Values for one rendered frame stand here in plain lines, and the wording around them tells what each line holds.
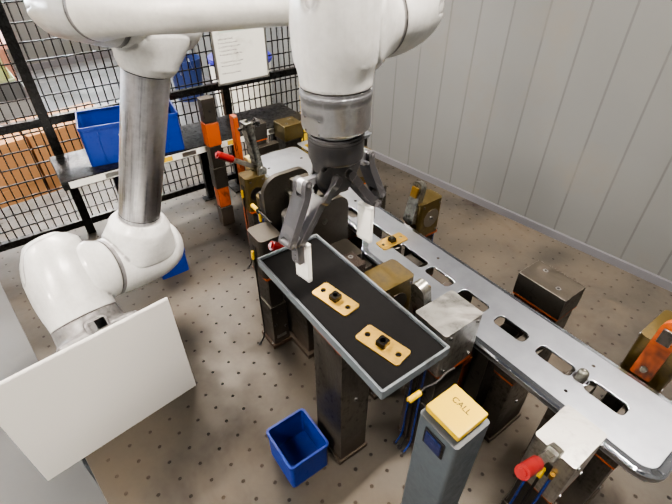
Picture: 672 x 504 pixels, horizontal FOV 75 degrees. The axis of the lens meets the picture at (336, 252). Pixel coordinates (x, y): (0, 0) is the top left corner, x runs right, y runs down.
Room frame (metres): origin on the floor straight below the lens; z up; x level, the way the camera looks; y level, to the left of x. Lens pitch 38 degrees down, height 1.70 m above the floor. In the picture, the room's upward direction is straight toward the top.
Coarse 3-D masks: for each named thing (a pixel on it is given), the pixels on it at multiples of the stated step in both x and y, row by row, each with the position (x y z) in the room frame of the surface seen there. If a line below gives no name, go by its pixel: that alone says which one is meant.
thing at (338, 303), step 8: (320, 288) 0.57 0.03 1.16; (328, 288) 0.57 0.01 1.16; (320, 296) 0.55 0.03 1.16; (328, 296) 0.55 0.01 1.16; (336, 296) 0.54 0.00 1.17; (344, 296) 0.55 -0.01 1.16; (328, 304) 0.53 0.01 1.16; (336, 304) 0.53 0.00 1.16; (344, 304) 0.53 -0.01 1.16; (352, 304) 0.53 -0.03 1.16; (344, 312) 0.52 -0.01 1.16
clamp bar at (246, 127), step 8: (256, 120) 1.22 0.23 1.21; (240, 128) 1.20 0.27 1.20; (248, 128) 1.20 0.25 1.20; (248, 136) 1.20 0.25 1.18; (248, 144) 1.21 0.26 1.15; (256, 144) 1.21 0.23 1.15; (248, 152) 1.23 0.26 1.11; (256, 152) 1.21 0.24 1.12; (256, 160) 1.20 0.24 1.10; (256, 168) 1.21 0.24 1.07
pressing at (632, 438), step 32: (288, 160) 1.40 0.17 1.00; (352, 192) 1.18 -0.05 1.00; (352, 224) 1.01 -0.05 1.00; (384, 224) 1.01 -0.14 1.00; (384, 256) 0.87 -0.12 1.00; (448, 256) 0.87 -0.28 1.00; (448, 288) 0.75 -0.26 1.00; (480, 288) 0.75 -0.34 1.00; (512, 320) 0.65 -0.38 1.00; (544, 320) 0.65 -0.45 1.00; (480, 352) 0.57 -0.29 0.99; (512, 352) 0.56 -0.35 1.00; (576, 352) 0.56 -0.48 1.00; (544, 384) 0.49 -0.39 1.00; (576, 384) 0.49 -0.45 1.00; (608, 384) 0.49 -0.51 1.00; (640, 384) 0.49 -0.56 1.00; (608, 416) 0.42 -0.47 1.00; (640, 416) 0.42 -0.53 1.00; (608, 448) 0.37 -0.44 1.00; (640, 448) 0.37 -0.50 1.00
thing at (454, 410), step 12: (444, 396) 0.36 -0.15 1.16; (456, 396) 0.36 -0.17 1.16; (468, 396) 0.36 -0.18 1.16; (432, 408) 0.34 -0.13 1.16; (444, 408) 0.34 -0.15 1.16; (456, 408) 0.34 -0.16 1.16; (468, 408) 0.34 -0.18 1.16; (480, 408) 0.34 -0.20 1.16; (444, 420) 0.32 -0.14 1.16; (456, 420) 0.32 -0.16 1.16; (468, 420) 0.32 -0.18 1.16; (480, 420) 0.32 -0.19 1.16; (456, 432) 0.30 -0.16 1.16; (468, 432) 0.31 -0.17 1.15
